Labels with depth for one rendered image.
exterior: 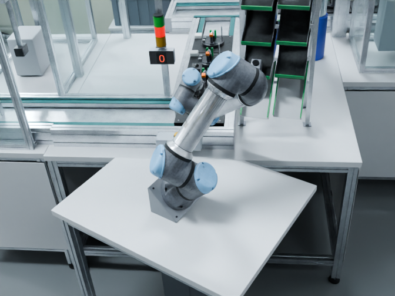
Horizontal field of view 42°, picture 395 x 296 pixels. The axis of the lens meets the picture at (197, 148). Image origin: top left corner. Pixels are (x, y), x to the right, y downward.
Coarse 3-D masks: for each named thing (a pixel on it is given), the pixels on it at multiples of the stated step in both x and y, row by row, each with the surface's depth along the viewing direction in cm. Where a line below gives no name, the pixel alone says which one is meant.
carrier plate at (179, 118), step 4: (176, 112) 252; (176, 116) 249; (180, 116) 249; (184, 116) 249; (220, 116) 247; (224, 116) 247; (176, 120) 247; (180, 120) 246; (184, 120) 246; (220, 120) 244; (224, 120) 245; (176, 124) 246; (180, 124) 245; (216, 124) 243; (220, 124) 243; (224, 124) 245
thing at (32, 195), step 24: (48, 72) 318; (48, 144) 255; (0, 168) 259; (24, 168) 257; (48, 168) 258; (0, 192) 269; (24, 192) 267; (48, 192) 265; (0, 216) 280; (24, 216) 278; (48, 216) 276; (0, 240) 292; (24, 240) 290; (48, 240) 288; (72, 264) 303
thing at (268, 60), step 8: (248, 48) 239; (256, 48) 239; (264, 48) 238; (272, 48) 238; (248, 56) 238; (256, 56) 237; (264, 56) 236; (272, 56) 235; (264, 64) 234; (272, 64) 232; (264, 72) 232
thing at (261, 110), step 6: (270, 78) 243; (270, 84) 242; (270, 90) 237; (270, 96) 237; (264, 102) 241; (270, 102) 240; (246, 108) 243; (252, 108) 242; (258, 108) 242; (264, 108) 241; (240, 114) 239; (246, 114) 243; (252, 114) 242; (258, 114) 241; (264, 114) 241
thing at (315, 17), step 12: (240, 0) 221; (240, 12) 225; (312, 12) 239; (240, 24) 228; (240, 36) 232; (312, 36) 230; (240, 48) 235; (312, 48) 231; (312, 60) 236; (312, 72) 239; (312, 84) 242; (240, 108) 254; (240, 120) 259
